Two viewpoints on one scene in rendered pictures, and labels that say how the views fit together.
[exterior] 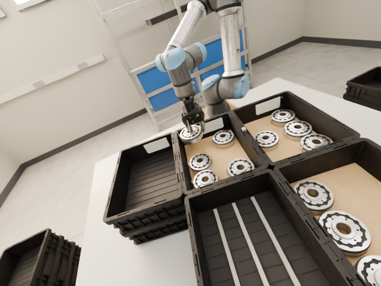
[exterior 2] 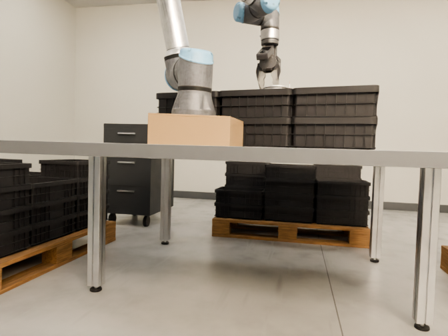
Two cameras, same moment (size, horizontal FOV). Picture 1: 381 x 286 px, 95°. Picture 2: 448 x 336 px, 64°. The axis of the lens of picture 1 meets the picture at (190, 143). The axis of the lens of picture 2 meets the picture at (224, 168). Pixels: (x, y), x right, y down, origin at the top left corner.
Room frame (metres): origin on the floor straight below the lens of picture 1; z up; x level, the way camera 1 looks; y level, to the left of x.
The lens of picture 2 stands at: (2.13, 0.23, 0.69)
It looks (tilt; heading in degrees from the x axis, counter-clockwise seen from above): 3 degrees down; 197
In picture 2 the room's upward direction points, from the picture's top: 2 degrees clockwise
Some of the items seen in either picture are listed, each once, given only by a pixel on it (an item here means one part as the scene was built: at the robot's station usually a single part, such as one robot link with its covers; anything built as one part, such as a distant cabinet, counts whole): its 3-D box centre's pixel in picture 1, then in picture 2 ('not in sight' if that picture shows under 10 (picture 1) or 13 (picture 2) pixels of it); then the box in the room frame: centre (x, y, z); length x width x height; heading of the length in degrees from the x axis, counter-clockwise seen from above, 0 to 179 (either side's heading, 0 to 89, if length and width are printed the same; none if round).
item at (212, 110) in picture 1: (217, 105); (194, 103); (0.97, -0.25, 0.85); 0.15 x 0.15 x 0.10
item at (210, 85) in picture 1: (213, 88); (195, 68); (0.97, -0.25, 0.97); 0.13 x 0.12 x 0.14; 42
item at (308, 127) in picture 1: (297, 127); not in sight; (0.52, -0.45, 0.86); 0.10 x 0.10 x 0.01
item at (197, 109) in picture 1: (190, 107); (270, 57); (0.64, -0.05, 1.08); 0.09 x 0.08 x 0.12; 175
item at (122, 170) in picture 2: not in sight; (141, 173); (-0.90, -1.55, 0.45); 0.62 x 0.45 x 0.90; 6
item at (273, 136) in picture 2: not in sight; (265, 135); (0.55, -0.08, 0.76); 0.40 x 0.30 x 0.12; 176
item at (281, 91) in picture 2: (211, 146); (267, 99); (0.55, -0.08, 0.92); 0.40 x 0.30 x 0.02; 176
